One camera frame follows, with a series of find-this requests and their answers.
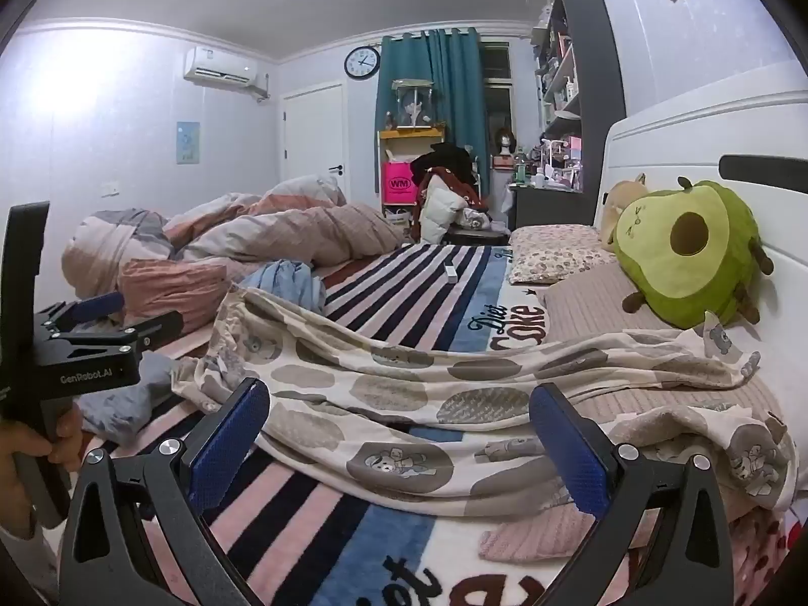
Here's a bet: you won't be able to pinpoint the green avocado plush toy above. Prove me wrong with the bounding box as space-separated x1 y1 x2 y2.
612 177 775 330

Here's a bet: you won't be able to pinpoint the beige plush toy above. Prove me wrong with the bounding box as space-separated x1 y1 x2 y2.
598 172 652 248

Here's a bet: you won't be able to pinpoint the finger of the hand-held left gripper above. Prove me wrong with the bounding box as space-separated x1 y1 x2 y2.
54 311 184 356
38 292 126 331

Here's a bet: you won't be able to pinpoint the white grey dotted pants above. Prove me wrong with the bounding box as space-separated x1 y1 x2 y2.
170 286 797 514

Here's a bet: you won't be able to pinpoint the dark grey bookshelf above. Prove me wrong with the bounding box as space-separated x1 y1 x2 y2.
527 0 627 193

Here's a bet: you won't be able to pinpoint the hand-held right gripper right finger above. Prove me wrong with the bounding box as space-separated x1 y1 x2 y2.
529 384 736 606

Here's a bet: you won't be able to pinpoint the white padded jacket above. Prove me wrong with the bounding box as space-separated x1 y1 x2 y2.
418 184 471 245

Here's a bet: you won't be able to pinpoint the light blue denim garment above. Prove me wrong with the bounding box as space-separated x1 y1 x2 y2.
238 259 327 315

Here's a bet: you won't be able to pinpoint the teal curtain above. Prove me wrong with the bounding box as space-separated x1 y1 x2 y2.
374 27 486 203

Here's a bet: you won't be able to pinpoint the white air conditioner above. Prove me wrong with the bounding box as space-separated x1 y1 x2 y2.
183 46 271 102

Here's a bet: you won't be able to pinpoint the person's left hand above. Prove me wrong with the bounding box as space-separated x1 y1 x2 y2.
0 402 84 540

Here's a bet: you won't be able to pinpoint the pile of dark clothes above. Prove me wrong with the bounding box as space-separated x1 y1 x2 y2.
409 142 490 216

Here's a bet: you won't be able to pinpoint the pink bag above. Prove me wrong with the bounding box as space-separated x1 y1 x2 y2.
380 161 418 208

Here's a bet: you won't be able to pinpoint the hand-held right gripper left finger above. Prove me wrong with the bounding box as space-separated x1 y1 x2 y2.
58 377 272 606

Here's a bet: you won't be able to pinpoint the floral pillow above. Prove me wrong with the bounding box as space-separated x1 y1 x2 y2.
507 225 618 285

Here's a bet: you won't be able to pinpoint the beige bed sheet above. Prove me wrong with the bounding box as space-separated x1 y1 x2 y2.
541 258 787 430

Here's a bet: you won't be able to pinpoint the red heart patterned cloth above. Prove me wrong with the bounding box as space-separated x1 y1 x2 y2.
726 505 797 606

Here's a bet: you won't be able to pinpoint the window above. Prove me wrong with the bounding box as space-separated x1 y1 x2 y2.
481 41 514 159

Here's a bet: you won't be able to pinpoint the round wall clock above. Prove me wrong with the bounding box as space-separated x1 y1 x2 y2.
344 46 381 81

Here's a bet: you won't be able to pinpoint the small blue wall poster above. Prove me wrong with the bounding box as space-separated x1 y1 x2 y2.
176 120 201 165

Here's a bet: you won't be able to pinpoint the yellow shelf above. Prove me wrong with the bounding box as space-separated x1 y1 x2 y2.
377 126 446 228

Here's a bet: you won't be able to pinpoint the pink grey striped duvet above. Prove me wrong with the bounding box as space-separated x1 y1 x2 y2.
61 175 408 320

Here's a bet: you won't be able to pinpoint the pink knit cloth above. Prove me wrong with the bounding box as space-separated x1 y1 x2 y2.
478 503 597 567

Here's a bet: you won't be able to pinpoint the striped printed blanket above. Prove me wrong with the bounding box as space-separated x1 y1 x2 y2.
38 243 638 606

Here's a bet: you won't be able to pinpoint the glass display case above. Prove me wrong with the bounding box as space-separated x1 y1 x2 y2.
390 79 438 130

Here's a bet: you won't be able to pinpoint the wig on mannequin head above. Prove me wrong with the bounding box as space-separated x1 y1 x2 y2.
492 127 516 170

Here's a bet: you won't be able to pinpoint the white headboard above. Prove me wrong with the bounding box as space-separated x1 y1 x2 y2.
593 54 808 430

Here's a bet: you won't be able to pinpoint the white door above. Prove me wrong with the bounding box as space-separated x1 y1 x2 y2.
279 81 348 196

